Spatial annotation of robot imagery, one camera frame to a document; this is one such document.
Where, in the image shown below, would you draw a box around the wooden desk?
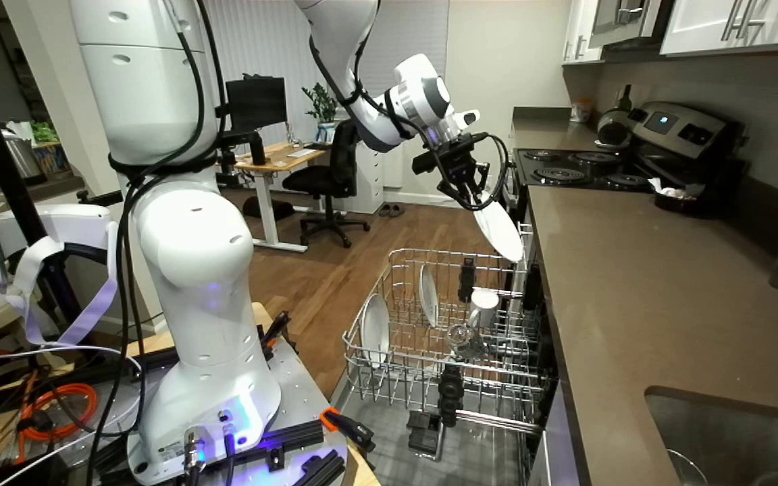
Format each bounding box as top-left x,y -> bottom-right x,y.
228,141 -> 330,256

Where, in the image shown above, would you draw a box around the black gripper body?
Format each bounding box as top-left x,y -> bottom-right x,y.
428,131 -> 492,189

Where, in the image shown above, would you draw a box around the open dishwasher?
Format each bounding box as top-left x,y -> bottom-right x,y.
330,218 -> 581,486

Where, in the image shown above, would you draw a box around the orange coiled cable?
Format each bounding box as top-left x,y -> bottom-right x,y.
14,380 -> 103,443

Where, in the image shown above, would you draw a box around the clear drinking glass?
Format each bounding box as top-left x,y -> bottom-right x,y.
447,320 -> 485,360

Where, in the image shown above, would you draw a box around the black item in rack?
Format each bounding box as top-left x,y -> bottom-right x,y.
455,254 -> 480,306
434,361 -> 468,430

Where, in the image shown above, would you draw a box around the white ribbon strap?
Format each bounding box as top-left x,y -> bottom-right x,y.
0,234 -> 123,351

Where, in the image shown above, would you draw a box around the black mounting bracket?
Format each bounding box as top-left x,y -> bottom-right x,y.
289,446 -> 349,486

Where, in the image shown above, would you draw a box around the steel kitchen sink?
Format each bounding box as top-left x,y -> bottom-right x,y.
642,385 -> 778,486

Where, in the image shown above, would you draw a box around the green potted plant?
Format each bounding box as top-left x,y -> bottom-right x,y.
300,80 -> 343,146

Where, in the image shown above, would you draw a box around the black computer monitor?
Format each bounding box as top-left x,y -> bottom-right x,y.
224,76 -> 289,137

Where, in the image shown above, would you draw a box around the black office chair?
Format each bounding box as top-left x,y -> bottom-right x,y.
280,118 -> 372,252

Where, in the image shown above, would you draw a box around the white drawer unit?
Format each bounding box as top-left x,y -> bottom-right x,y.
350,144 -> 386,215

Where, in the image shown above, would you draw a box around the orange and black clamp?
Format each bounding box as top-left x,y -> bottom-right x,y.
260,308 -> 293,361
319,404 -> 378,454

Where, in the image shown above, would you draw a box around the white box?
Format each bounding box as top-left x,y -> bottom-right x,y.
0,200 -> 116,265

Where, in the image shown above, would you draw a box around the dark kettle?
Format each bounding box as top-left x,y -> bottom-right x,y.
592,80 -> 639,152

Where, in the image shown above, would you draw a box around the steel cabinet handle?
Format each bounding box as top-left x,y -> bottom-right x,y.
742,0 -> 766,48
721,0 -> 748,42

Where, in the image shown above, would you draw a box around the white mug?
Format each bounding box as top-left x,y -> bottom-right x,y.
468,283 -> 504,333

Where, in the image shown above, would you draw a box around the wire dishwasher rack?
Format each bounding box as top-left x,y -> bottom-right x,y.
341,245 -> 559,441

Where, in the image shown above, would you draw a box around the steel range hood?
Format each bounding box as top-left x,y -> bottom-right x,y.
589,0 -> 674,48

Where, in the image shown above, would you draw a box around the white ceramic plate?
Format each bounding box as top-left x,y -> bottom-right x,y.
359,295 -> 395,370
416,265 -> 443,330
473,196 -> 530,265

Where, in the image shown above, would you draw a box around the black tray with white items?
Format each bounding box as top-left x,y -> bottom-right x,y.
644,172 -> 726,218

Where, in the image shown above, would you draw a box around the black and steel stove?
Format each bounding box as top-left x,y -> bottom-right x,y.
511,99 -> 751,218

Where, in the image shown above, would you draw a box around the grey lower cabinets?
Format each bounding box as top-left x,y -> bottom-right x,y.
534,380 -> 589,486

